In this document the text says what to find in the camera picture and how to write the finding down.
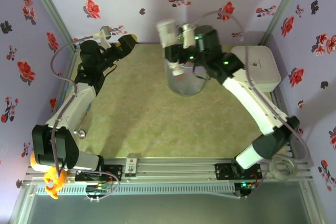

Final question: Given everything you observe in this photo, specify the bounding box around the mesh bin with clear liner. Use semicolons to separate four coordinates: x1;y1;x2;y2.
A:
162;45;207;98

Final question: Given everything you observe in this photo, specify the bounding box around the white plastic lidded box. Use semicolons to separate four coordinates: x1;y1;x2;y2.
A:
230;45;281;92

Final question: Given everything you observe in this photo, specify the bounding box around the metal knob rod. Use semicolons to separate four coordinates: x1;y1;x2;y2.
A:
75;103;91;140

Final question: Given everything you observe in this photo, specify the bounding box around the small white tag display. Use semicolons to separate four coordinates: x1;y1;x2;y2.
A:
125;158;139;180

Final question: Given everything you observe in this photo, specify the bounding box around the orange plush toy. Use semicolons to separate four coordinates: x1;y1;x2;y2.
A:
29;152;68;200

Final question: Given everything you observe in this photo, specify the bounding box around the small circuit board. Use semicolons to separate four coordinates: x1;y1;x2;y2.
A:
235;180;257;198
85;183;116;196

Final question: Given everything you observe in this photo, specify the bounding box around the clear tape roll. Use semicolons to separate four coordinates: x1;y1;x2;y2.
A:
271;155;299;182

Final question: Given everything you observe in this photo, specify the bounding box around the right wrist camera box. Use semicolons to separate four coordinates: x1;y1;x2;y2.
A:
182;24;197;49

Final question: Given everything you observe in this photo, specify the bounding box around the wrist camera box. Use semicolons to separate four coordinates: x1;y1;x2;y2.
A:
182;24;197;49
91;26;112;49

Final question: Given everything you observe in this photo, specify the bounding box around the aluminium side rail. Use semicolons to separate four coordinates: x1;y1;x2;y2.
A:
56;47;79;99

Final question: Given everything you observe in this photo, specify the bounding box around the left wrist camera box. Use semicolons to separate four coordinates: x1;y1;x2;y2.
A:
91;26;112;49

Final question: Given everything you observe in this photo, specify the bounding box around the left arm grey cable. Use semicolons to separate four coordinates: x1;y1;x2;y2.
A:
49;35;120;202

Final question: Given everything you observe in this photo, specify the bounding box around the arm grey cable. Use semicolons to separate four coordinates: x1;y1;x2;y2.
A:
49;35;120;202
191;10;310;198

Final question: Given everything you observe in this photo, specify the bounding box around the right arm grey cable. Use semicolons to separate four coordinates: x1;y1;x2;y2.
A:
191;10;310;198

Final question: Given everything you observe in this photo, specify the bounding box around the blue ring rim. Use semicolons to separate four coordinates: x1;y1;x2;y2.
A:
60;84;92;114

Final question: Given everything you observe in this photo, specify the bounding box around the aluminium frame post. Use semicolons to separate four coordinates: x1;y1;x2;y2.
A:
25;0;81;50
259;0;308;46

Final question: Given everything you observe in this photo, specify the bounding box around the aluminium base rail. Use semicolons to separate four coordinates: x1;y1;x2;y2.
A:
22;157;314;187

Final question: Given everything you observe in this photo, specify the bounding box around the white slotted cable duct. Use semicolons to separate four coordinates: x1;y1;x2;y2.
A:
35;183;236;196

